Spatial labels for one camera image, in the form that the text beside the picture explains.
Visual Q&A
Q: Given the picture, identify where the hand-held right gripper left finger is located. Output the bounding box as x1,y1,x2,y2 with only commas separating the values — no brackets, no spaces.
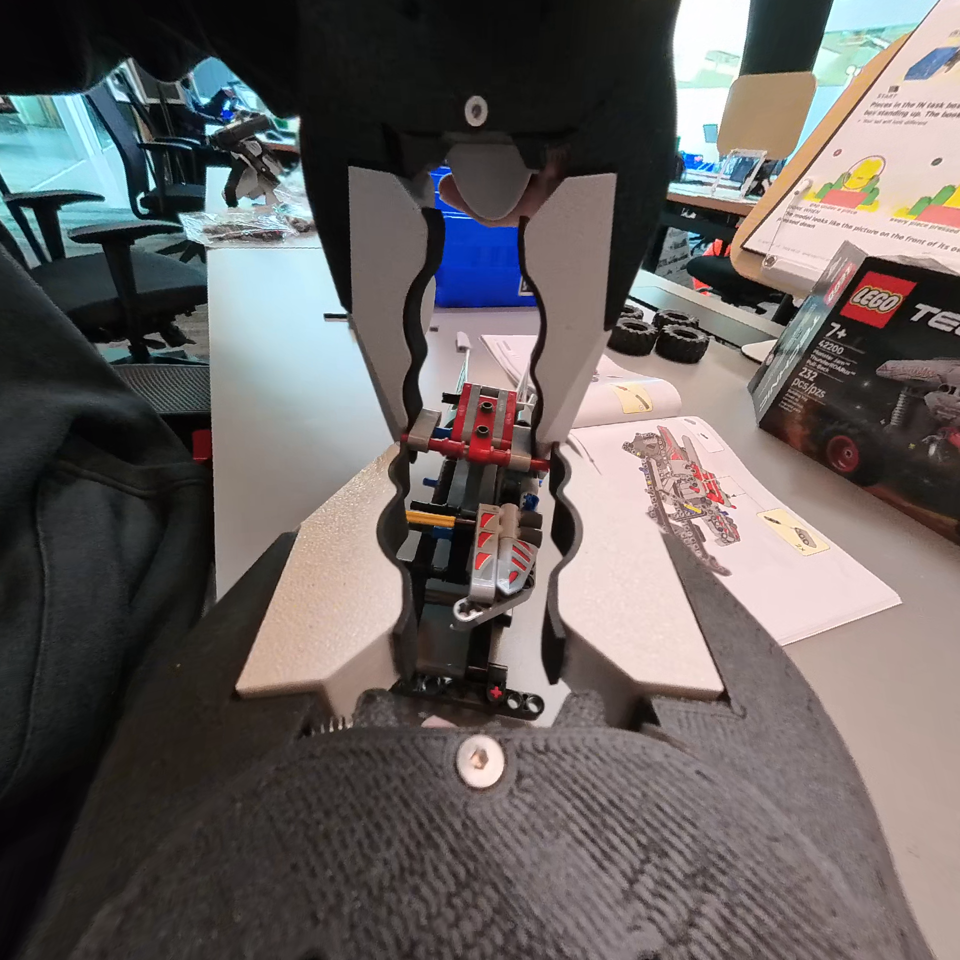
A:
234,442,420,710

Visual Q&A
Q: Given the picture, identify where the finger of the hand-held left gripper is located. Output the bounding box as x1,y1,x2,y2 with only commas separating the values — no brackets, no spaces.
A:
347,165,447,453
517,172,621,449

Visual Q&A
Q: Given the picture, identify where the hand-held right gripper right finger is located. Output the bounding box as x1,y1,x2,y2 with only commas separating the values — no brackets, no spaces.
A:
541,442,727,727

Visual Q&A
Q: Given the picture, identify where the toy brick truck model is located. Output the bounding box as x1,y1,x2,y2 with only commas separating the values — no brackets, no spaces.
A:
390,381,552,723

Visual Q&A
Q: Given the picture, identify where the person's left forearm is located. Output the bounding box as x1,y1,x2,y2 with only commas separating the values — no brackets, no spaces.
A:
0,0,316,114

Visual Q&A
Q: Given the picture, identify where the person's left hand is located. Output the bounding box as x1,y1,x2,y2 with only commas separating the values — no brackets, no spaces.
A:
437,167,558,229

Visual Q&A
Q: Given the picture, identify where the blue plastic bin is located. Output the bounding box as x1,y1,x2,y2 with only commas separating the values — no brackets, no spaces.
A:
427,166,535,310

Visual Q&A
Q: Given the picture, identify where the clear bag of brick pieces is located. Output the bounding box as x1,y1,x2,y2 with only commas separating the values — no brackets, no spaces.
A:
178,208,318,247

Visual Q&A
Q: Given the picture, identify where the black device on stand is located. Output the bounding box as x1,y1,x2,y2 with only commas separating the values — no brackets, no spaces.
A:
208,112,285,210

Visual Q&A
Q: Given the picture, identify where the open instruction booklet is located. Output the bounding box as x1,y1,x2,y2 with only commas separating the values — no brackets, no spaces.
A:
480,333,903,648

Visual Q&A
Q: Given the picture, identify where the clear acrylic stand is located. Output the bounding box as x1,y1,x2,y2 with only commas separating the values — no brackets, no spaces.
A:
710,148,769,198

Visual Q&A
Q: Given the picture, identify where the tan rounded panel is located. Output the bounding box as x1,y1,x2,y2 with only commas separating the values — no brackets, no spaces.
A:
716,71,819,160

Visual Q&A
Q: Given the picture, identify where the person's dark hoodie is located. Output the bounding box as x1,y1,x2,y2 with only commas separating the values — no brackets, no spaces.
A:
0,247,219,960

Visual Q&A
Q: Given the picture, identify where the black office chair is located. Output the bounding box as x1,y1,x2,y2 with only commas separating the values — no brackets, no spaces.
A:
0,172,211,365
82,71,207,222

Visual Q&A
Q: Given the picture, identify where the black toy set box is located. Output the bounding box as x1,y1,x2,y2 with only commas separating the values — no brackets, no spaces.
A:
747,240,960,545

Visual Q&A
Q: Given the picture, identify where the instruction sign board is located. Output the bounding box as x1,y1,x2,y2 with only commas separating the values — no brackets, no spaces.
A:
731,0,960,294

